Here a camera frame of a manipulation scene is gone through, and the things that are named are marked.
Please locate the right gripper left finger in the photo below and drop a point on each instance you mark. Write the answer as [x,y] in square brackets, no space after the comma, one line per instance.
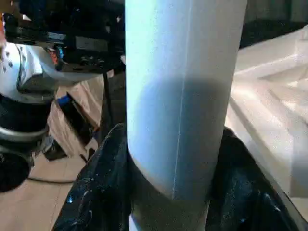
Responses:
[101,187]

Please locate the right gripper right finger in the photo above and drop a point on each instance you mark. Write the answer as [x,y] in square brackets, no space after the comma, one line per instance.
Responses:
[243,192]

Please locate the white plastic table top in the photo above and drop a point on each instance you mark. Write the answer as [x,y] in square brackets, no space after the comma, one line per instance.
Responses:
[269,108]

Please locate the white plastic table leg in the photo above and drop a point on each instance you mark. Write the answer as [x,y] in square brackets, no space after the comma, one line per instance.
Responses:
[178,96]

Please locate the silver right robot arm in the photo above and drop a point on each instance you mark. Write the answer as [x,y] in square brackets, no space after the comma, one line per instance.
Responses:
[24,108]

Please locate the brown cardboard box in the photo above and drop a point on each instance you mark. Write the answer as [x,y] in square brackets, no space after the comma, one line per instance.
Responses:
[74,115]

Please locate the black equipment rack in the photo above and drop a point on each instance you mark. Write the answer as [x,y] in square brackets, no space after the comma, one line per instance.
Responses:
[84,29]

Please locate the grey curtain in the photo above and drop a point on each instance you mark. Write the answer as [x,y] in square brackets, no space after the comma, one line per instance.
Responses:
[276,9]

